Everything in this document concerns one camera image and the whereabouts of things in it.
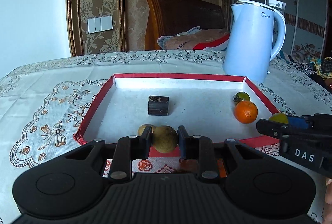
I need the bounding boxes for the sliding wardrobe doors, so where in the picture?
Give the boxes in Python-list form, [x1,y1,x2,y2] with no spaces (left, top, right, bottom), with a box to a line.
[233,0,328,60]

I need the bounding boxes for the person's hand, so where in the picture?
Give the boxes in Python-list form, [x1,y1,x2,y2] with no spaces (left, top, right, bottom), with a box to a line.
[322,178,332,224]

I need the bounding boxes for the orange tangerine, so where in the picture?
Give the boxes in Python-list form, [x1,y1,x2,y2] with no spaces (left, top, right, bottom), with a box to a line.
[217,159,227,178]
[233,100,258,124]

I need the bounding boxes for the pink pillow on bed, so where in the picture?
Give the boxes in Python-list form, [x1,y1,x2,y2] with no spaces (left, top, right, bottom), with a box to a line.
[157,26,230,51]

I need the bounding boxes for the gold wooden wall frame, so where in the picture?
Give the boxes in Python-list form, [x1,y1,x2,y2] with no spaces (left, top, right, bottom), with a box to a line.
[66,0,129,56]

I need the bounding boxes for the green cherry tomato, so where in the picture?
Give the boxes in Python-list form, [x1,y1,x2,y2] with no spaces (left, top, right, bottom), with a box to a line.
[233,91,250,105]

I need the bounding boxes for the brown longan fruit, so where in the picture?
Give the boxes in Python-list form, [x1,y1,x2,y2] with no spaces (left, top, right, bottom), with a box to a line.
[137,124,156,136]
[153,126,178,154]

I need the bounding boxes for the white wall switch panel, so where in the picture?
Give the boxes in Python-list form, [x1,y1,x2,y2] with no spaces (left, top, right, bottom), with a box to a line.
[87,16,113,34]

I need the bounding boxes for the white electric kettle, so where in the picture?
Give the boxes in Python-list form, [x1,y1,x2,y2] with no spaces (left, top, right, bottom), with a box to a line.
[223,0,286,83]

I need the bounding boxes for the dark brown round fruit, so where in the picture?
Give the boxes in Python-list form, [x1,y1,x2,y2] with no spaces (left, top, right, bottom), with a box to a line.
[178,159,198,173]

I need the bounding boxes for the dark sugarcane piece in tray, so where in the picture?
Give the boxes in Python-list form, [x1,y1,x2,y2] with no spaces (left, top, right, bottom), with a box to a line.
[148,96,169,116]

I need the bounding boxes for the red shallow tray box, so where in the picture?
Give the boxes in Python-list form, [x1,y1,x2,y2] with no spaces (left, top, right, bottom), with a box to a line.
[74,73,277,148]

